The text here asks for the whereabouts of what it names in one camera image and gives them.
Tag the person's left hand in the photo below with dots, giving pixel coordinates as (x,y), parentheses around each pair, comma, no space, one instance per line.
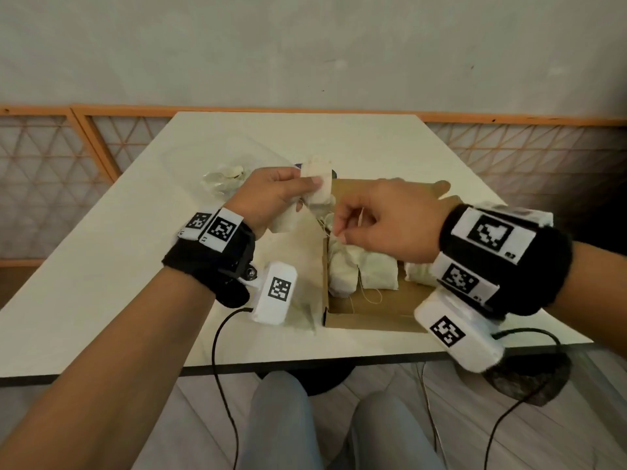
(264,195)

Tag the person's left forearm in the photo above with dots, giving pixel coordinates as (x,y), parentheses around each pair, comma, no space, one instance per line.
(98,376)

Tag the brown paper box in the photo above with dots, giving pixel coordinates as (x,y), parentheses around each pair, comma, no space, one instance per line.
(372,313)

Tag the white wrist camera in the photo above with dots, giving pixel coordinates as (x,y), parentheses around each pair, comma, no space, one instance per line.
(475,352)
(267,313)

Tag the person's right hand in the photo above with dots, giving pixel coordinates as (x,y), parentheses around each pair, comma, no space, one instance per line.
(397,220)

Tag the orange lattice fence panel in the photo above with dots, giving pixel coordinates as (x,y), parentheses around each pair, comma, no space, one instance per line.
(44,190)
(539,161)

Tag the dark grey floor object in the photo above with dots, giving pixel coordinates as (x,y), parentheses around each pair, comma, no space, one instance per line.
(534,386)

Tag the clear plastic container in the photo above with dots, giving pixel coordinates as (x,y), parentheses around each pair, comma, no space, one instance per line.
(186,161)

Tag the pile of tea bags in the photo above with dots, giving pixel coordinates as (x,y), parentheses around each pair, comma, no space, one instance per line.
(223,178)

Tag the black marker wristband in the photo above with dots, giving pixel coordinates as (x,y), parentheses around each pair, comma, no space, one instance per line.
(539,278)
(196,264)

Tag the grey trousers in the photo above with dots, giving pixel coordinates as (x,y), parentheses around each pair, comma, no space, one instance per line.
(284,425)

